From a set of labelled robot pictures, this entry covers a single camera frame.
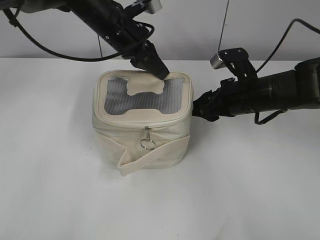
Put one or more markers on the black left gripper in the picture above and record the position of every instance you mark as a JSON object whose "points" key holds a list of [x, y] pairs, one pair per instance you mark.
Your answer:
{"points": [[116, 25]]}

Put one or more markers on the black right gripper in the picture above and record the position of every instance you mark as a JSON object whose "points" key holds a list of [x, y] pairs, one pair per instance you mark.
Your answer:
{"points": [[232, 98]]}

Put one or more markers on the cream canvas zipper bag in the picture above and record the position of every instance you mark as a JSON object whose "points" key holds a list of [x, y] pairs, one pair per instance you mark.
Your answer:
{"points": [[125, 102]]}

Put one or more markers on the silver ring zipper pull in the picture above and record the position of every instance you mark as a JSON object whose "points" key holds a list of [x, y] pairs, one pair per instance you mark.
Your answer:
{"points": [[147, 143]]}

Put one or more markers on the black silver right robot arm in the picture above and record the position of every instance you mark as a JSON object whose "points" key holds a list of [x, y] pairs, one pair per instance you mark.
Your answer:
{"points": [[266, 97]]}

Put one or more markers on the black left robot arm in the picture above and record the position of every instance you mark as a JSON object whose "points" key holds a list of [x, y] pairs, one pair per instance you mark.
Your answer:
{"points": [[12, 8]]}

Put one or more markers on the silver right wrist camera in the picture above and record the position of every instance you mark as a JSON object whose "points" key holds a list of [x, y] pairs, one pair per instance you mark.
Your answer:
{"points": [[236, 60]]}

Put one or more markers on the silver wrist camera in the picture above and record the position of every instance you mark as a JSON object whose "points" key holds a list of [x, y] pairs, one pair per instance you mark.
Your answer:
{"points": [[148, 6], [236, 60]]}

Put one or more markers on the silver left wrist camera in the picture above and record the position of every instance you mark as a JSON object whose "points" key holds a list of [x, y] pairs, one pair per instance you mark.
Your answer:
{"points": [[148, 6]]}

